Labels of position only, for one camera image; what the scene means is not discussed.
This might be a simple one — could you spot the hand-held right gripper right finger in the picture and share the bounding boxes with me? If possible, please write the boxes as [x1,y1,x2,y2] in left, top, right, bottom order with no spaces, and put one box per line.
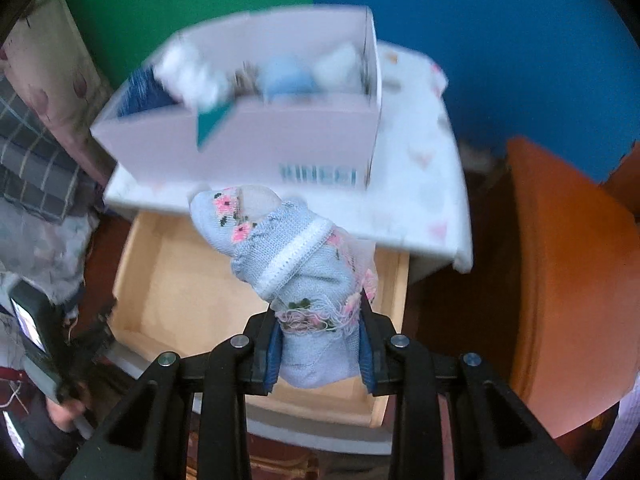
[357,297,583,480]

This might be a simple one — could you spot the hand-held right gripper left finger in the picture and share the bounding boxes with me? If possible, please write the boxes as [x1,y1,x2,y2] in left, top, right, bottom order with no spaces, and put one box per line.
[60,310,281,480]

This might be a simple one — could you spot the light blue floral sock bundle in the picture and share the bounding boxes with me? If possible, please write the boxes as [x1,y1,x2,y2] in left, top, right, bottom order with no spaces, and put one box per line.
[189,185,380,390]

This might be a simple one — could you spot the white shoebox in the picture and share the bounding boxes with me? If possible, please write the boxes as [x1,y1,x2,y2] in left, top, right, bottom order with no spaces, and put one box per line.
[90,5,383,193]

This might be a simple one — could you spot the white crumpled underwear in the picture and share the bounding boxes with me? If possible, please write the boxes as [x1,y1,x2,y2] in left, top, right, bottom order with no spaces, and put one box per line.
[155,42,226,106]

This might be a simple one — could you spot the person's left hand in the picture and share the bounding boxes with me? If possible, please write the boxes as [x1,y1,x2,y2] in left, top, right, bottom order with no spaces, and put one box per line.
[45,390,96,433]

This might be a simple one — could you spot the white plastic bag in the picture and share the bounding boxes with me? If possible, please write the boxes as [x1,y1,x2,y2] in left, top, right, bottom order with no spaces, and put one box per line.
[0,205,101,321]

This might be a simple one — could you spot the person's dark clothing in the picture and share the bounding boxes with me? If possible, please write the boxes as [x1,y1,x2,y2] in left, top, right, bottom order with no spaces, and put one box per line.
[0,365,96,476]

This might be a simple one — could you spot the grey plaid blanket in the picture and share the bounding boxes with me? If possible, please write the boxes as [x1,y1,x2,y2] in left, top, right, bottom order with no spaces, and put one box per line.
[0,75,96,223]

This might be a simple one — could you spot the white patterned cover sheet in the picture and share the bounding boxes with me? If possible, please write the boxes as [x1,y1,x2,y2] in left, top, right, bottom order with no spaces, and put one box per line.
[105,40,475,273]

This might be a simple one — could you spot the orange wooden chair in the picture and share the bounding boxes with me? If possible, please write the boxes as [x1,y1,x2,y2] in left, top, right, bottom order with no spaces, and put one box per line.
[505,135,640,441]

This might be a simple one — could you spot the dark blue patterned garment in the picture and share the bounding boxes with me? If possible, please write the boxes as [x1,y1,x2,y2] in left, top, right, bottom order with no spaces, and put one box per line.
[115,67,176,116]

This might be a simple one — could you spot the floral pillow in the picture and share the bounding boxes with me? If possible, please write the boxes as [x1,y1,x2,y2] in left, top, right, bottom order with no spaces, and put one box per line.
[0,0,116,186]

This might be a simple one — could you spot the grey ribbed sock bundle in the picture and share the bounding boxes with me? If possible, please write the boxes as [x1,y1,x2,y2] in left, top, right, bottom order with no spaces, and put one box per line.
[227,62,261,96]

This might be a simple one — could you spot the white fabric strip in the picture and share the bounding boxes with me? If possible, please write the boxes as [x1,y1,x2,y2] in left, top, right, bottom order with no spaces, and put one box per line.
[585,395,640,480]

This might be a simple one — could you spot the sky blue rolled garment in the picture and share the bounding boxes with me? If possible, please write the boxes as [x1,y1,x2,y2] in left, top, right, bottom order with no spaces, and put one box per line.
[257,55,321,98]

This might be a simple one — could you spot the green foam wall mat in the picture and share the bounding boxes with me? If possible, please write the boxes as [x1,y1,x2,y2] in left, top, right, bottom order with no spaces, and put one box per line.
[55,0,326,91]

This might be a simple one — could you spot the blue foam wall mat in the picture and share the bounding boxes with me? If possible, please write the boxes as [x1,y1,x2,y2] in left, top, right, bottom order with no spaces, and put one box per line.
[310,0,638,186]

